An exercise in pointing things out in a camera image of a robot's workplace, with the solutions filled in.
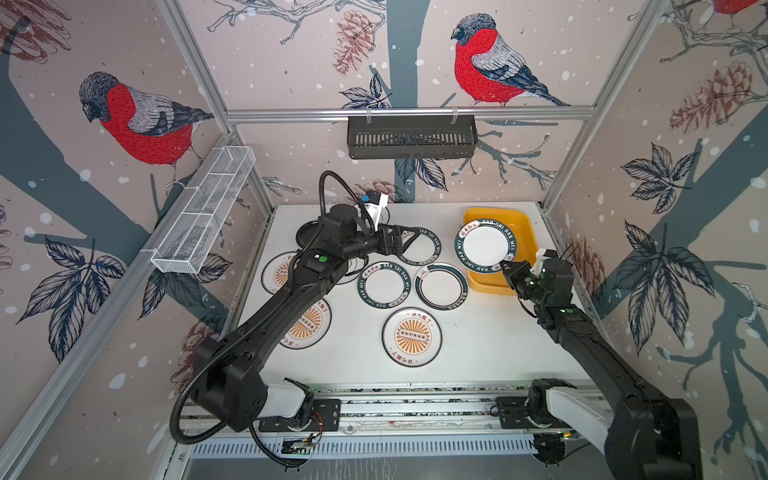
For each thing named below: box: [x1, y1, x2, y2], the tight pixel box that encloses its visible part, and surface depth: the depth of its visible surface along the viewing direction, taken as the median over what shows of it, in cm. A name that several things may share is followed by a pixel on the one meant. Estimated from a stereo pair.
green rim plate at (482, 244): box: [454, 218, 517, 274], surface depth 90 cm
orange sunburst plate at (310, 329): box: [279, 298, 332, 350], surface depth 90 cm
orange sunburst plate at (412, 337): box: [381, 306, 443, 368], surface depth 88 cm
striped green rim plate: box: [414, 263, 469, 311], surface depth 100 cm
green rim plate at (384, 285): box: [357, 261, 412, 310], surface depth 100 cm
